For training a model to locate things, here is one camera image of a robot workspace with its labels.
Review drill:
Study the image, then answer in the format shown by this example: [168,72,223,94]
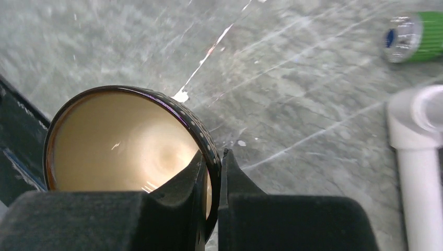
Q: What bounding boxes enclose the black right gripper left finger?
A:
[1,153,206,250]

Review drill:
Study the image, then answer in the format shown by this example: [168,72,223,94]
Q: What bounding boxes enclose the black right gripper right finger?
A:
[218,149,378,250]

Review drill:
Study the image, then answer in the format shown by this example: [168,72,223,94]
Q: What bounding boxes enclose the beige patterned bowl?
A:
[43,85,222,238]

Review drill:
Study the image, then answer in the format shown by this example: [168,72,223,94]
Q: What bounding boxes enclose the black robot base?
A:
[1,77,50,206]

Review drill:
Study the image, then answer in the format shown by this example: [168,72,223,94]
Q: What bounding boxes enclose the green faucet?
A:
[382,11,442,63]

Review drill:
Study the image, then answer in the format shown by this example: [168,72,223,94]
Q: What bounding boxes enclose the white pvc pipe frame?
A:
[387,85,442,250]

